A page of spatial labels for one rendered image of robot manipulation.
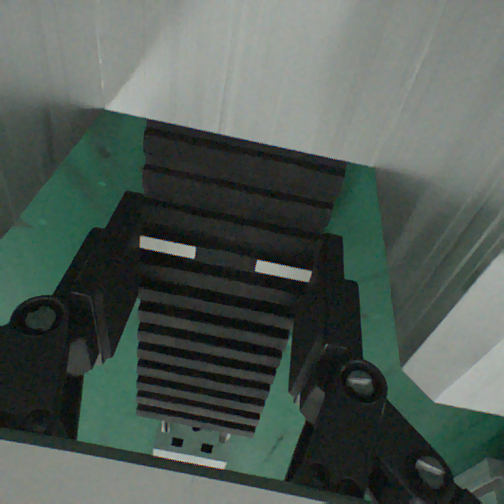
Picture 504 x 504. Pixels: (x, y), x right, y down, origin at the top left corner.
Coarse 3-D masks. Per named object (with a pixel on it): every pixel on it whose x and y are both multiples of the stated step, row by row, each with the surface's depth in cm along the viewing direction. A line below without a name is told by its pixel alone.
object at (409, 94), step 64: (0, 0) 4; (64, 0) 5; (128, 0) 6; (192, 0) 6; (256, 0) 5; (320, 0) 5; (384, 0) 5; (448, 0) 5; (0, 64) 4; (64, 64) 5; (128, 64) 6; (192, 64) 6; (256, 64) 6; (320, 64) 6; (384, 64) 6; (448, 64) 5; (0, 128) 4; (64, 128) 6; (256, 128) 7; (320, 128) 7; (384, 128) 6; (448, 128) 4; (0, 192) 5; (384, 192) 6; (448, 192) 4; (448, 256) 4; (448, 320) 4; (448, 384) 4
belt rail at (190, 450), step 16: (160, 432) 23; (176, 432) 23; (192, 432) 23; (208, 432) 23; (160, 448) 22; (176, 448) 22; (192, 448) 23; (208, 448) 23; (224, 448) 23; (208, 464) 23; (224, 464) 23
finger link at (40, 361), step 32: (32, 320) 9; (64, 320) 9; (32, 352) 9; (64, 352) 9; (0, 384) 8; (32, 384) 8; (64, 384) 9; (0, 416) 8; (32, 416) 8; (64, 416) 10
